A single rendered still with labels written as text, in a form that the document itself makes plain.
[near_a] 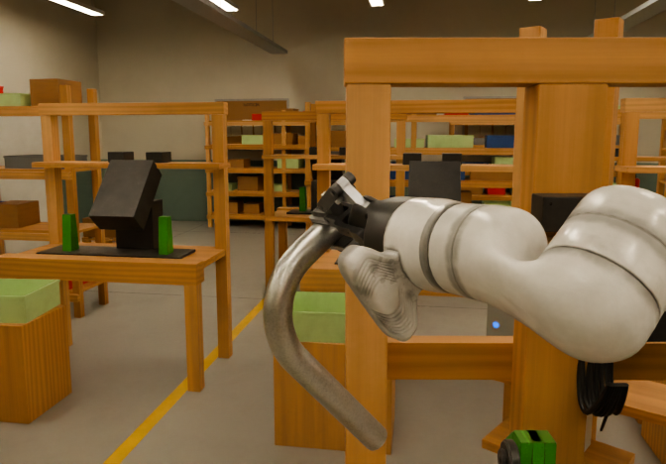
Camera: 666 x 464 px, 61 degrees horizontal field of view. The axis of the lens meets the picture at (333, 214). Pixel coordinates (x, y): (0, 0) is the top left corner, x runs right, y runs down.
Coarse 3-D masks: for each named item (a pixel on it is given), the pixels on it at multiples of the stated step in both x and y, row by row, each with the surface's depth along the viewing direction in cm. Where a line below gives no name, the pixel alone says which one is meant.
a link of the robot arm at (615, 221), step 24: (600, 192) 33; (624, 192) 32; (648, 192) 32; (576, 216) 33; (600, 216) 32; (624, 216) 31; (648, 216) 31; (552, 240) 33; (576, 240) 31; (600, 240) 30; (624, 240) 30; (648, 240) 30; (624, 264) 29; (648, 264) 30; (648, 288) 29
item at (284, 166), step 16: (208, 128) 1062; (288, 128) 1082; (208, 144) 1066; (240, 144) 1064; (256, 144) 1058; (288, 144) 1049; (304, 144) 1047; (208, 160) 1070; (240, 160) 1068; (288, 160) 1050; (208, 176) 1075; (240, 176) 1074; (256, 176) 1068; (288, 176) 1095; (208, 192) 1075; (240, 192) 1065; (256, 192) 1063; (288, 192) 1056; (208, 208) 1084; (240, 208) 1098; (256, 208) 1077; (208, 224) 1088; (288, 224) 1108
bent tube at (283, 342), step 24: (312, 240) 58; (336, 240) 60; (288, 264) 57; (312, 264) 59; (288, 288) 57; (264, 312) 57; (288, 312) 57; (288, 336) 57; (288, 360) 57; (312, 360) 59; (312, 384) 59; (336, 384) 61; (336, 408) 61; (360, 408) 62; (360, 432) 63; (384, 432) 64
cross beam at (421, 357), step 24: (432, 336) 135; (456, 336) 135; (480, 336) 135; (504, 336) 135; (408, 360) 131; (432, 360) 131; (456, 360) 131; (480, 360) 131; (504, 360) 131; (624, 360) 131; (648, 360) 131
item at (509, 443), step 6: (504, 444) 111; (510, 444) 110; (498, 450) 112; (504, 450) 111; (510, 450) 109; (516, 450) 109; (498, 456) 112; (504, 456) 109; (510, 456) 108; (516, 456) 108; (498, 462) 112; (504, 462) 109; (510, 462) 108; (516, 462) 107
